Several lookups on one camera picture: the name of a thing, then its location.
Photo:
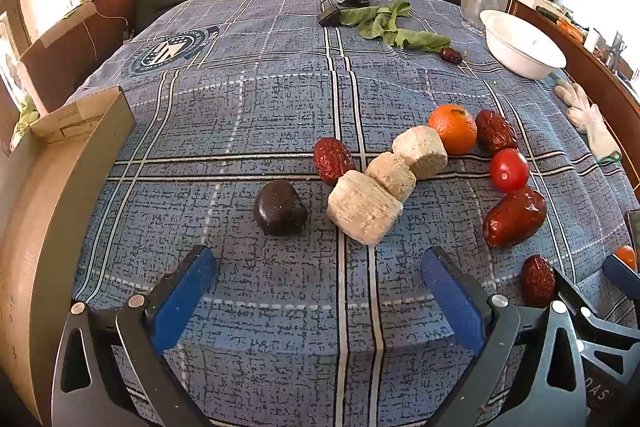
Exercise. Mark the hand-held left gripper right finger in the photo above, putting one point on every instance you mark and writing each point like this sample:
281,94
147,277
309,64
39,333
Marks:
450,297

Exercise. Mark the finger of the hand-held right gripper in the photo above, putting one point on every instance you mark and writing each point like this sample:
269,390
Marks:
620,271
580,307

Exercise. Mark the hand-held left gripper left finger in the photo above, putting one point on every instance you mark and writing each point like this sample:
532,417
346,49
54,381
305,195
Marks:
185,292

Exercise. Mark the orange mandarin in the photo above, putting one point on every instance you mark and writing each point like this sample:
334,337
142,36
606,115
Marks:
452,129
627,257

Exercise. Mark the large red jujube date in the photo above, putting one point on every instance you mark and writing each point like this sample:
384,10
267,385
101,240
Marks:
515,217

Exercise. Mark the large beige rice cake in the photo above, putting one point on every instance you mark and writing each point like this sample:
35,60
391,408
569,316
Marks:
362,212

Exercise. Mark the dark purple plum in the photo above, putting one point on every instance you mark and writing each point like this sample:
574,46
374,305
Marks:
277,209

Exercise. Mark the red cherry tomato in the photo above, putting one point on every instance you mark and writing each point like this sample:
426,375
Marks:
509,169

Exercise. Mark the brown cardboard box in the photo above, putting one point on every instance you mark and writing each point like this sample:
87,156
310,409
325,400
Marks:
50,207

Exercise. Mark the white work glove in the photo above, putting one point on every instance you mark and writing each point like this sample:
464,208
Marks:
595,122

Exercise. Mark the wooden sideboard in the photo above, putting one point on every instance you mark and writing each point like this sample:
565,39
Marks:
600,72

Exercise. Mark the green cloth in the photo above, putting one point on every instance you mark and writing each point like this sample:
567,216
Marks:
25,116

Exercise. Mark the small red jujube date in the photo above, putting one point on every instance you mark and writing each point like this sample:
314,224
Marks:
451,55

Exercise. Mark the white bowl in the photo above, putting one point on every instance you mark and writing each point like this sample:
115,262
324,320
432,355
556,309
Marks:
520,42

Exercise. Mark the brown armchair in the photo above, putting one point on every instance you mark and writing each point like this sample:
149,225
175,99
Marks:
75,37

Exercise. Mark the green leafy vegetable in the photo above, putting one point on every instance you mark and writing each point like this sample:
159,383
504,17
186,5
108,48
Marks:
385,24

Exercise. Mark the flat black device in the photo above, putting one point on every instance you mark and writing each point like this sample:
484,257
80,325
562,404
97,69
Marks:
330,17

